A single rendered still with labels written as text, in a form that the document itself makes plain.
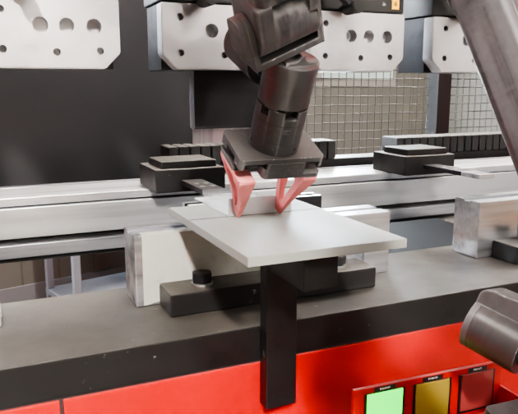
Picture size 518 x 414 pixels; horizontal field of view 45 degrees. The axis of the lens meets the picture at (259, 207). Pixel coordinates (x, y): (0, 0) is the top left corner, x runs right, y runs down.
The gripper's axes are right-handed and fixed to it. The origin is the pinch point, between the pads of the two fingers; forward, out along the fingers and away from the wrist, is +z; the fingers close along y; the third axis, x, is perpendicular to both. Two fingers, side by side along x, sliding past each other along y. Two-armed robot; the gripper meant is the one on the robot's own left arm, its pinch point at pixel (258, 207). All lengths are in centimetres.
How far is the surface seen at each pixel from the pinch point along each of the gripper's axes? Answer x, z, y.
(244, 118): -13.7, -4.3, -2.3
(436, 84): -82, 26, -94
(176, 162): -27.7, 11.8, 1.7
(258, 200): -1.1, -0.1, -0.4
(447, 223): -22, 27, -56
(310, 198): -8.0, 5.8, -12.3
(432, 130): -77, 39, -94
